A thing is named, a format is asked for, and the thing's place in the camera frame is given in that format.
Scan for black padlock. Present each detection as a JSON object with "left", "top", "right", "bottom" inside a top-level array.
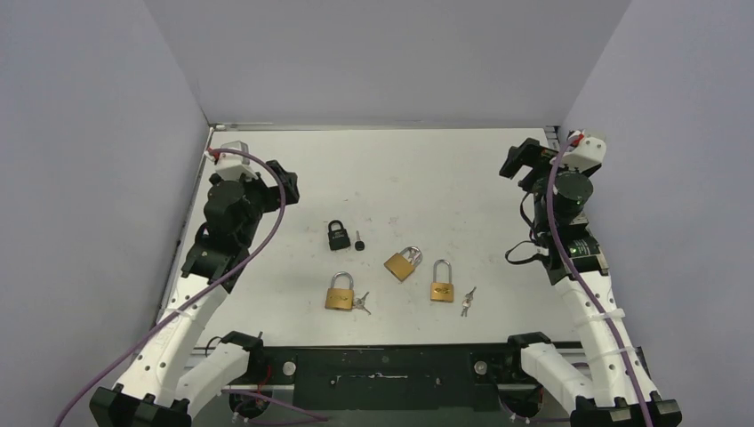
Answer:
[{"left": 327, "top": 220, "right": 351, "bottom": 251}]

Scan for black-headed key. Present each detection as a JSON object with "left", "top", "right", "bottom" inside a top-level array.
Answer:
[{"left": 354, "top": 231, "right": 365, "bottom": 252}]

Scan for brass padlock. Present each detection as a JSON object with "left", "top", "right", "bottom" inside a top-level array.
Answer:
[
  {"left": 429, "top": 259, "right": 454, "bottom": 303},
  {"left": 384, "top": 246, "right": 419, "bottom": 283},
  {"left": 325, "top": 271, "right": 355, "bottom": 310}
]

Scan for keys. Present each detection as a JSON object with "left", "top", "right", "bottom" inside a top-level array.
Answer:
[
  {"left": 352, "top": 292, "right": 372, "bottom": 315},
  {"left": 407, "top": 246, "right": 422, "bottom": 266},
  {"left": 461, "top": 286, "right": 477, "bottom": 317}
]

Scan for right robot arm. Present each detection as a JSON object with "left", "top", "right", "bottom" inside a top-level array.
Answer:
[{"left": 500, "top": 132, "right": 683, "bottom": 426}]

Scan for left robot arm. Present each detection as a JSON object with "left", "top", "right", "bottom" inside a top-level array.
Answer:
[{"left": 89, "top": 157, "right": 300, "bottom": 426}]

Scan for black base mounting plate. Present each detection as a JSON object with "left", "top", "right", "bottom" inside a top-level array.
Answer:
[{"left": 230, "top": 342, "right": 544, "bottom": 415}]

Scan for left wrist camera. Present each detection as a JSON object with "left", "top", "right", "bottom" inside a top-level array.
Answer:
[{"left": 214, "top": 152, "right": 258, "bottom": 182}]

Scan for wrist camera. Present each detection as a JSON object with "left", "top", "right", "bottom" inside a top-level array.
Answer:
[
  {"left": 214, "top": 152, "right": 258, "bottom": 182},
  {"left": 563, "top": 130, "right": 606, "bottom": 173}
]

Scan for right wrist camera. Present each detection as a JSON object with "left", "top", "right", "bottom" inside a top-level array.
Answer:
[{"left": 563, "top": 130, "right": 606, "bottom": 173}]

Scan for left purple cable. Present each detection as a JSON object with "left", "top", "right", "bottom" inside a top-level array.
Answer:
[{"left": 53, "top": 147, "right": 289, "bottom": 427}]

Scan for purple cable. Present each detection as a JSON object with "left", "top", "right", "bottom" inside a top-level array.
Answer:
[
  {"left": 545, "top": 133, "right": 656, "bottom": 427},
  {"left": 53, "top": 147, "right": 289, "bottom": 427}
]

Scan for aluminium frame rail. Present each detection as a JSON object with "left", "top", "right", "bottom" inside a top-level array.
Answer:
[{"left": 213, "top": 120, "right": 560, "bottom": 133}]

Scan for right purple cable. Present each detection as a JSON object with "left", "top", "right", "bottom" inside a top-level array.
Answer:
[{"left": 545, "top": 133, "right": 656, "bottom": 427}]

